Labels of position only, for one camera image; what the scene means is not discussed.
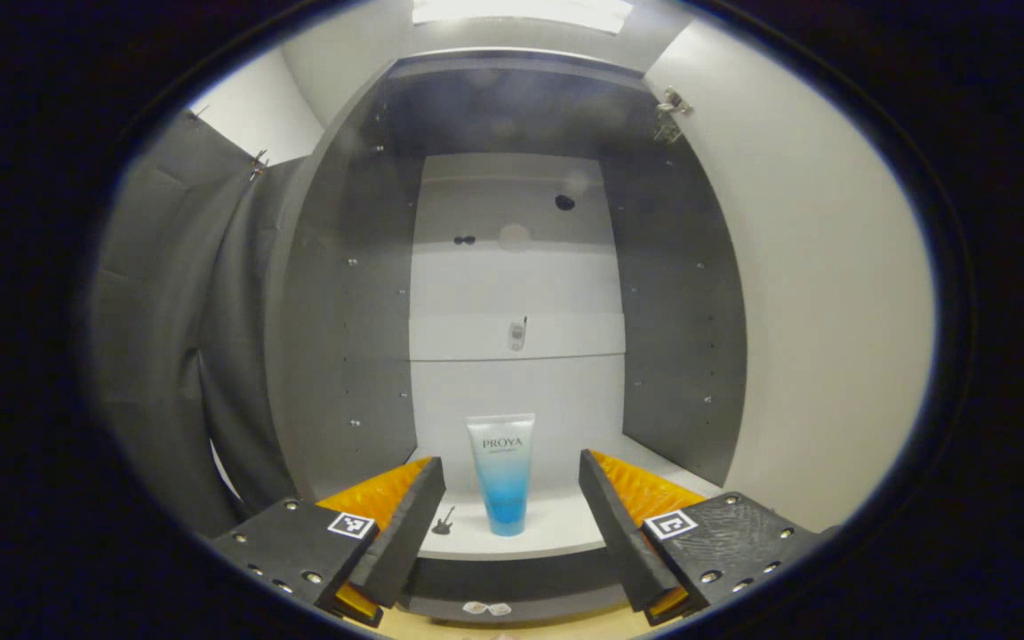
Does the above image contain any long ceiling light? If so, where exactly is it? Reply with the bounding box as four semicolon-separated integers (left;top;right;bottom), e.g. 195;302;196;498
412;0;635;35

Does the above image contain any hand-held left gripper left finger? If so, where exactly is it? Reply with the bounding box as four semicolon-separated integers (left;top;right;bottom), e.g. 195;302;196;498
210;455;446;628

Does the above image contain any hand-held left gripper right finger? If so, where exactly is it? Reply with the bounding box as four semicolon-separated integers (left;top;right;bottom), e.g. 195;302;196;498
579;449;824;628

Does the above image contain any white and blue bottle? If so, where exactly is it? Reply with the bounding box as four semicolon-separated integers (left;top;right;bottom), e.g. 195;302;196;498
466;412;537;537

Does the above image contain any metal door hinge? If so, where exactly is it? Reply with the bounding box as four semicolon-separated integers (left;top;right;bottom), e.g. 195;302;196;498
654;86;693;143

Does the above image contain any dark grey cabinet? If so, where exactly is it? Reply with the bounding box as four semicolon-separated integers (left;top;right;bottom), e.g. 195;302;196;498
268;49;748;623

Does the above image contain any black backdrop cloth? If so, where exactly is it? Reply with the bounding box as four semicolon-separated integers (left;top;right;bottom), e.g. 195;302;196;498
90;111;300;539

